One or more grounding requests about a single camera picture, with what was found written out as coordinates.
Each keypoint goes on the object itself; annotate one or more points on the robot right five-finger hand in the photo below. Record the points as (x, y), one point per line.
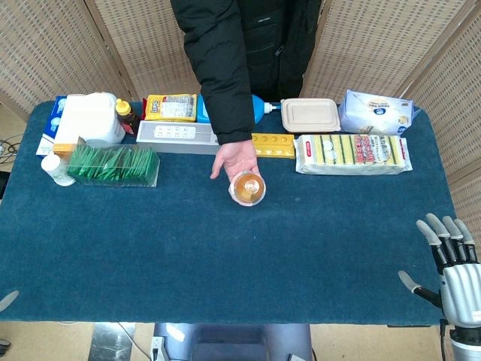
(462, 297)

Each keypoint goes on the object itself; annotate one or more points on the robot left five-finger hand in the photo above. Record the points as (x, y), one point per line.
(7, 299)

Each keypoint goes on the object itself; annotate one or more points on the person's right hand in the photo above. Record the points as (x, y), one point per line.
(238, 156)

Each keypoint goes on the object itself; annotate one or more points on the small round snack cup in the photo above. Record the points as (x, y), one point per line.
(248, 186)

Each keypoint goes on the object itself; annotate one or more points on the robot right silver arm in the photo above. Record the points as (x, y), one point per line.
(466, 346)

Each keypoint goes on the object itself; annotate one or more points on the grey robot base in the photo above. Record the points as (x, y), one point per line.
(233, 342)

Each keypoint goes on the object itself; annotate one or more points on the person's black sleeved right forearm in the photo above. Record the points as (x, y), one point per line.
(223, 82)

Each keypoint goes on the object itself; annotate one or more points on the person's black jacket torso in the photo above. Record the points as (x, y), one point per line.
(278, 45)

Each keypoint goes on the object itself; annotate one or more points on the yellow plastic tray with holes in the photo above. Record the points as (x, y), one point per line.
(274, 146)

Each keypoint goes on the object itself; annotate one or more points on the blue detergent bottle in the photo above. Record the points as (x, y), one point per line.
(261, 109)

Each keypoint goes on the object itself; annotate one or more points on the long silver box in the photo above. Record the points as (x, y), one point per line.
(176, 139)

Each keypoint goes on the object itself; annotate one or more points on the beige lidded food container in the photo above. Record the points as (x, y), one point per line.
(310, 114)

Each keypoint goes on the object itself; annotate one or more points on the yellow snack bag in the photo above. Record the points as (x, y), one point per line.
(171, 107)

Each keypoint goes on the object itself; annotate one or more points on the blue table cloth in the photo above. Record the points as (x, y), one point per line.
(225, 248)

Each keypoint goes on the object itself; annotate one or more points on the yellow sponge multipack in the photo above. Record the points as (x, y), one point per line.
(353, 154)

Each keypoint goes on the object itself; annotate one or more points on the honey bottle with yellow cap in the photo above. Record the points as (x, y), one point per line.
(126, 113)

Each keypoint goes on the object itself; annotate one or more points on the clear box of green sachets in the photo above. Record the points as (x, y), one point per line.
(112, 163)

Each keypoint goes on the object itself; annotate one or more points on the small white pill bottle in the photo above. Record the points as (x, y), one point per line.
(56, 169)

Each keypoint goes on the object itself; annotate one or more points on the white tissue pack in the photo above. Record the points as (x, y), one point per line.
(376, 113)

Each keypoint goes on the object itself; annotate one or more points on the woven folding screen panel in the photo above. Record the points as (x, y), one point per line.
(451, 94)
(49, 49)
(146, 41)
(376, 41)

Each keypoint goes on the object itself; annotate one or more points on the white plastic jug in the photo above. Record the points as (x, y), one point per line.
(92, 116)

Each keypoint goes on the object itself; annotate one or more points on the white power strip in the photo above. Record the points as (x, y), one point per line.
(156, 347)

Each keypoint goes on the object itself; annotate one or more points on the small orange box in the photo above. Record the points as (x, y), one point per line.
(64, 147)

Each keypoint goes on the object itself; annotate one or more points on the blue and white carton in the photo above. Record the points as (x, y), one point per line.
(50, 124)

